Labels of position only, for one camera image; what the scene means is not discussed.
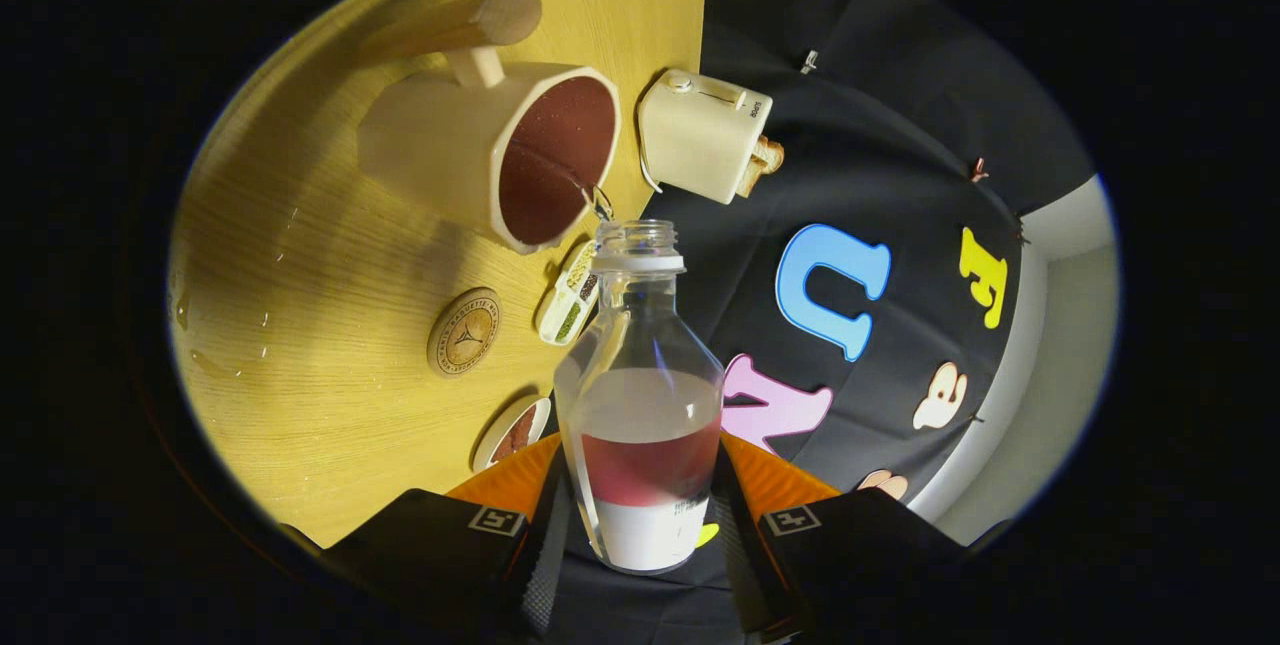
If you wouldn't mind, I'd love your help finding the clear juice bottle red label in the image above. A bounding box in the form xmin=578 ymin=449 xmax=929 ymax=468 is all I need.
xmin=553 ymin=219 xmax=726 ymax=575

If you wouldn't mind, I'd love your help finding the cream cup with wooden handle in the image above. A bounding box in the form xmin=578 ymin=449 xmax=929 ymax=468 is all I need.
xmin=357 ymin=0 xmax=622 ymax=256

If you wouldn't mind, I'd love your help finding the wooden table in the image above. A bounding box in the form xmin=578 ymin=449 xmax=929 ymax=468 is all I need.
xmin=165 ymin=0 xmax=706 ymax=551

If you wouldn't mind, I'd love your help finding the round cork coaster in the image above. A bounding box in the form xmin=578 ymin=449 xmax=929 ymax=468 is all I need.
xmin=427 ymin=287 xmax=502 ymax=378

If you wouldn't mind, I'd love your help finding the cream toaster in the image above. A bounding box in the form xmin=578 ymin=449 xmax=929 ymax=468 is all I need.
xmin=638 ymin=68 xmax=774 ymax=205

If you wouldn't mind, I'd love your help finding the white plate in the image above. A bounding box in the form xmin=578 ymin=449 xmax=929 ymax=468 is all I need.
xmin=472 ymin=396 xmax=552 ymax=472

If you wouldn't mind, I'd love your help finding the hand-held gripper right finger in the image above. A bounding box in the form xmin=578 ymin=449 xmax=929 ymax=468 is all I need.
xmin=712 ymin=430 xmax=966 ymax=644

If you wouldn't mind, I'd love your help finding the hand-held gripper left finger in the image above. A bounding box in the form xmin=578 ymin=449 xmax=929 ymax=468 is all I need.
xmin=300 ymin=433 xmax=573 ymax=644

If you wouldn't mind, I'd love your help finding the white divided seed dish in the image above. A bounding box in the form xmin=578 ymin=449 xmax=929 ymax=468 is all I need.
xmin=536 ymin=240 xmax=602 ymax=346

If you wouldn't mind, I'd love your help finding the red meat patty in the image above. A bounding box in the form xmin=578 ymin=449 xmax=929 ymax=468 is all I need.
xmin=490 ymin=407 xmax=541 ymax=461

